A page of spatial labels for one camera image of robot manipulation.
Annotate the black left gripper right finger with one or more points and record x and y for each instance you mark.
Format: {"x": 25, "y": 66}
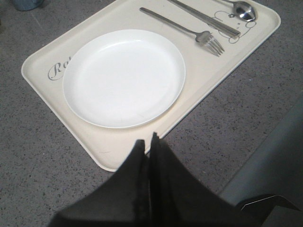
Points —
{"x": 180, "y": 200}

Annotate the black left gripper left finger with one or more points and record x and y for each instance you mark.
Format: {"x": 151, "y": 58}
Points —
{"x": 122, "y": 201}

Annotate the white round plate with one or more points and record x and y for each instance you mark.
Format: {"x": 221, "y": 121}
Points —
{"x": 124, "y": 78}

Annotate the silver metal fork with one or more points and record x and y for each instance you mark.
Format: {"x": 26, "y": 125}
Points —
{"x": 204, "y": 38}

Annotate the silver metal chopstick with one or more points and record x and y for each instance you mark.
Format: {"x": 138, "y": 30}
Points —
{"x": 203, "y": 20}
{"x": 208, "y": 17}

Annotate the silver metal spoon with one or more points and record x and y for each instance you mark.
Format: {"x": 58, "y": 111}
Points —
{"x": 243, "y": 10}

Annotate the cream rabbit serving tray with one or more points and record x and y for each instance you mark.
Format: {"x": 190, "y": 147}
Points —
{"x": 109, "y": 147}

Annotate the blue enamel mug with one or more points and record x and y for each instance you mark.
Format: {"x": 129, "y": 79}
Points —
{"x": 27, "y": 5}

